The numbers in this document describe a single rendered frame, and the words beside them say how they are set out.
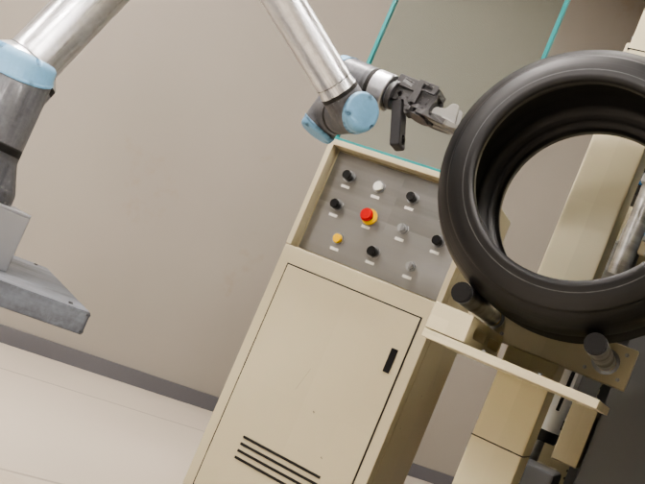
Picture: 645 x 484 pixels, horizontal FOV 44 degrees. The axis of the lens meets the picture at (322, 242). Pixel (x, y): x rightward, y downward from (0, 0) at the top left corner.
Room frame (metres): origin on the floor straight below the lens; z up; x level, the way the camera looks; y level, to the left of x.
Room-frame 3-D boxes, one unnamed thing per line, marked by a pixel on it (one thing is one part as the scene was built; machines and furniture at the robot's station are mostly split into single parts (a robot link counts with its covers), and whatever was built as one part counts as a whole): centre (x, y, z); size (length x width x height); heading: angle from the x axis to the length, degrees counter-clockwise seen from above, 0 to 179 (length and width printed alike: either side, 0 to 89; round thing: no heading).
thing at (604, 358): (1.69, -0.63, 0.90); 0.35 x 0.05 x 0.05; 154
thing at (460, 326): (1.82, -0.38, 0.83); 0.36 x 0.09 x 0.06; 154
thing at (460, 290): (1.81, -0.38, 0.90); 0.35 x 0.05 x 0.05; 154
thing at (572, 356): (1.92, -0.58, 0.90); 0.40 x 0.03 x 0.10; 64
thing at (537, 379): (1.76, -0.51, 0.80); 0.37 x 0.36 x 0.02; 64
